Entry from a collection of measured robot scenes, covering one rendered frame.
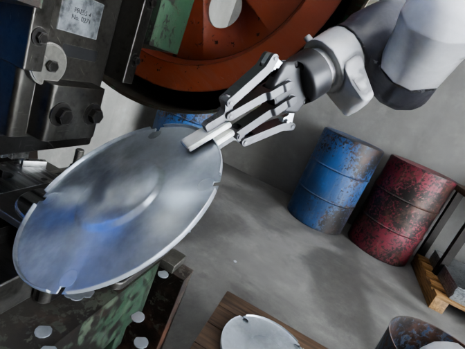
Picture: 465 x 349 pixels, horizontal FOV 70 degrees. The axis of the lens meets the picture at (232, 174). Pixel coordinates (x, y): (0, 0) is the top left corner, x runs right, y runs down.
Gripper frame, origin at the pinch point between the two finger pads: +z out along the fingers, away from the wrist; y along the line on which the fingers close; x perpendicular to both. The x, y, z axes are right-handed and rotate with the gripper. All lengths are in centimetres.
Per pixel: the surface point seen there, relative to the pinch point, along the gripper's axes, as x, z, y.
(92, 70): -16.9, 8.1, 10.8
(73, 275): 9.1, 22.1, -0.1
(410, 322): 2, -41, -115
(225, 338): -14, 17, -70
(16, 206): -10.2, 27.8, 0.9
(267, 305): -55, -5, -143
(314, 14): -16.2, -34.3, 1.1
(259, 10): -28.2, -29.4, 3.2
